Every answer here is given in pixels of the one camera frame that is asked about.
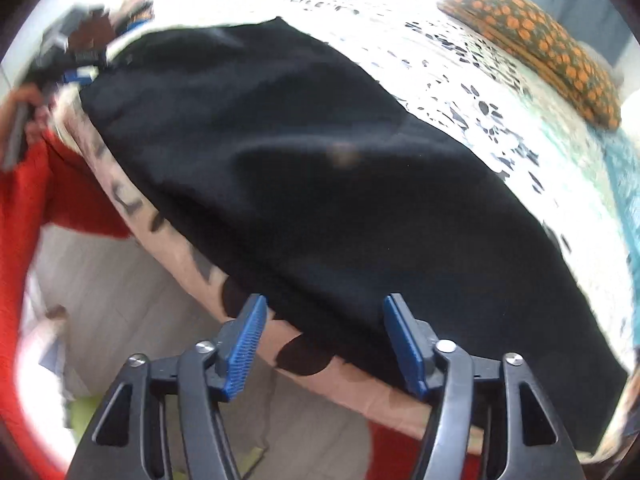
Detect floral patterned bedsheet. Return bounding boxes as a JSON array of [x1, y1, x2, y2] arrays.
[[52, 0, 639, 465]]

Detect black pants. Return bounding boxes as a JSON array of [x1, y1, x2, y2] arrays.
[[79, 18, 627, 452]]

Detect orange floral pillow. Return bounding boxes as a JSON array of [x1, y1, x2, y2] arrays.
[[437, 0, 622, 130]]

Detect person's left hand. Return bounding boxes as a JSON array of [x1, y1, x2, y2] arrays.
[[0, 82, 50, 167]]

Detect teal patterned cloth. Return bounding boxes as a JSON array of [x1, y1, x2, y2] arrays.
[[594, 129, 640, 281]]

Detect red fuzzy garment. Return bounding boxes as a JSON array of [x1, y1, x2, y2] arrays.
[[0, 129, 476, 480]]

